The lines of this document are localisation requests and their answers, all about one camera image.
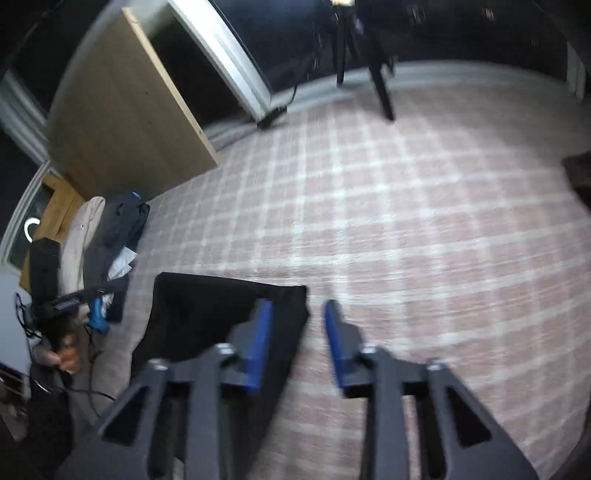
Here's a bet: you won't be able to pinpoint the pink plaid rug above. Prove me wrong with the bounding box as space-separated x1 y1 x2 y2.
69 85 591 480

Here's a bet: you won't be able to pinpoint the light wooden board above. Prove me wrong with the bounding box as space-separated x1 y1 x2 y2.
48 7 220 204

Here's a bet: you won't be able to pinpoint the blue folded garment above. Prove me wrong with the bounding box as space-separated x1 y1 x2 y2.
89 298 110 334

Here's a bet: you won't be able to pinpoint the white printed folded garment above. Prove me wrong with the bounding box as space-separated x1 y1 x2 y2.
107 247 138 280

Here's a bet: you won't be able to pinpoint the pine plank panel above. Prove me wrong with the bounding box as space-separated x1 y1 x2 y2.
21 175 86 291

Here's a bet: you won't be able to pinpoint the person's left hand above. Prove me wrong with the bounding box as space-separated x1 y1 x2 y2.
44 323 88 376

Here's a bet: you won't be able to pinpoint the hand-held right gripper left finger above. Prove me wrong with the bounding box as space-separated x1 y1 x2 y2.
55 299 273 480

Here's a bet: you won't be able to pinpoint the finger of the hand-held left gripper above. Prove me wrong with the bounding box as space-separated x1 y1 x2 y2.
51 282 131 315

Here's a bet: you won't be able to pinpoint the black cloth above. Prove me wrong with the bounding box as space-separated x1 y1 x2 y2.
130 272 311 467

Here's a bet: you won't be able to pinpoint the beige folded shirt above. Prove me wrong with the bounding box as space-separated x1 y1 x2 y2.
62 196 107 301

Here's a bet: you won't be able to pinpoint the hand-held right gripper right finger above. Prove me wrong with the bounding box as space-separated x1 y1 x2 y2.
324 300 541 480

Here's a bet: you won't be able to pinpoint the dark grey folded garment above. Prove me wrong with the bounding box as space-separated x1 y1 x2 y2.
83 191 151 287

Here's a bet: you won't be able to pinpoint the black tripod legs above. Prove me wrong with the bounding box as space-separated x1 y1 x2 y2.
314 0 398 121

